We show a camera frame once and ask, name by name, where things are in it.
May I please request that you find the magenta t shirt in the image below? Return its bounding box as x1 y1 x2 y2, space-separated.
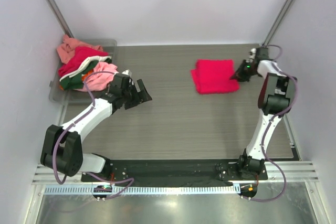
191 59 239 94

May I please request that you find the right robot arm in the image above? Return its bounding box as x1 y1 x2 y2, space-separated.
229 45 298 179

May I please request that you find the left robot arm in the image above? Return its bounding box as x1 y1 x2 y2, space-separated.
40 71 152 177

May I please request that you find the light pink t shirt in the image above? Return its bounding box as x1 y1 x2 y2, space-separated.
85 62 118 92

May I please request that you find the orange garment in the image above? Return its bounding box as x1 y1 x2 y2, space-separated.
81 69 93 82

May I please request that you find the green white t shirt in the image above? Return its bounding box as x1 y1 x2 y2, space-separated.
59 56 112 90

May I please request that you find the crimson t shirt in tray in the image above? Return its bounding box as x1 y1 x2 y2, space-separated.
58 46 109 77

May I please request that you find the grey plastic tray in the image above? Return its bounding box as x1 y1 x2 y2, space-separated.
49 38 118 104

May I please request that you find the salmon pink t shirt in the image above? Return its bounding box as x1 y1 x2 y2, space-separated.
56 35 103 64

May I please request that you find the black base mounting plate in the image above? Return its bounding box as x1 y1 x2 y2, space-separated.
95 158 268 187

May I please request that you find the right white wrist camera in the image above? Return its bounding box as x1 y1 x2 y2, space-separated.
249 48 257 61

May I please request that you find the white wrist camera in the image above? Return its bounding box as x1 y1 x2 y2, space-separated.
249 48 257 61
122 69 132 77

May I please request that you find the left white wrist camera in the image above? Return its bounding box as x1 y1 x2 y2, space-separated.
122 69 132 77

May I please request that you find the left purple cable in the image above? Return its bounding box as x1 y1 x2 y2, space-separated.
54 71 135 200

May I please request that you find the right aluminium frame post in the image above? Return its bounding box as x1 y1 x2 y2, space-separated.
261 0 295 45

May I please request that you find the aluminium frame post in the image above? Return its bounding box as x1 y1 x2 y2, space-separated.
261 0 295 45
46 0 73 37

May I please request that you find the right aluminium table rail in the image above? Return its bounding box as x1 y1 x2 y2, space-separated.
260 43 302 156

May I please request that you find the left aluminium frame post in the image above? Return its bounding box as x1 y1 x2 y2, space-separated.
46 0 73 37

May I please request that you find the white slotted cable duct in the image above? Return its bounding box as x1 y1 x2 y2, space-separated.
44 184 240 196

